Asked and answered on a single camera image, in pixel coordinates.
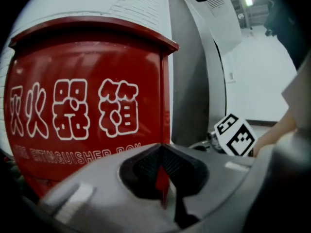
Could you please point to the person's right forearm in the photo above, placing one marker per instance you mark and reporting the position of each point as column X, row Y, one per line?
column 277, row 132

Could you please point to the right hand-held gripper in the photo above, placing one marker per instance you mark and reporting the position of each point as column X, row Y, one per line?
column 239, row 135

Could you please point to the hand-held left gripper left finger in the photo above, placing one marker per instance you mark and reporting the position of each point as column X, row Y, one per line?
column 97, row 198

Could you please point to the red fire extinguisher box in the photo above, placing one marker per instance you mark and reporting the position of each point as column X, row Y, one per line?
column 85, row 64

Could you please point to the white wall switch plate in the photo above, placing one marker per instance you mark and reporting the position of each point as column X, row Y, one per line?
column 231, row 76

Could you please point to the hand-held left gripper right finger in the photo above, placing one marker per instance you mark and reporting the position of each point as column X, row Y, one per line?
column 218, row 178

